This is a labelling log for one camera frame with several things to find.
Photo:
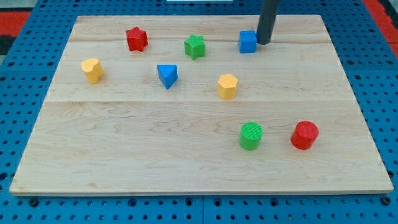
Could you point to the yellow hexagon block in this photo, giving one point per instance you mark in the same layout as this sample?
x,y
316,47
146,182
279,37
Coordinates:
x,y
227,86

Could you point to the blue triangle block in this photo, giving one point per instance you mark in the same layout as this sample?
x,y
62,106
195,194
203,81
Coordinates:
x,y
168,74

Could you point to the green cylinder block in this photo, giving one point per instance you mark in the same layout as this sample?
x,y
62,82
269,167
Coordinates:
x,y
250,136

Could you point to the light wooden board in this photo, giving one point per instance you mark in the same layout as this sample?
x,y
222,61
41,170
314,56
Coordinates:
x,y
127,135

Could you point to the green star block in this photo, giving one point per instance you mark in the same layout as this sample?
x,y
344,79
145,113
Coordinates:
x,y
194,46

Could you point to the blue cube block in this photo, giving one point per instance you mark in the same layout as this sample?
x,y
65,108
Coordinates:
x,y
247,41

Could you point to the red star block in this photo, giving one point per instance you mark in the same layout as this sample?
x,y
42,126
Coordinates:
x,y
136,39

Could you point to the red cylinder block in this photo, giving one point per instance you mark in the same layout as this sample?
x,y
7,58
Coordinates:
x,y
304,135

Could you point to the yellow heart block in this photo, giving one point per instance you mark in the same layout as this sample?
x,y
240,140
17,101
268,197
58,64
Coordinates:
x,y
92,69

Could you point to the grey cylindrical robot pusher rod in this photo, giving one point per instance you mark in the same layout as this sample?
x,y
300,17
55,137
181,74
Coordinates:
x,y
266,21

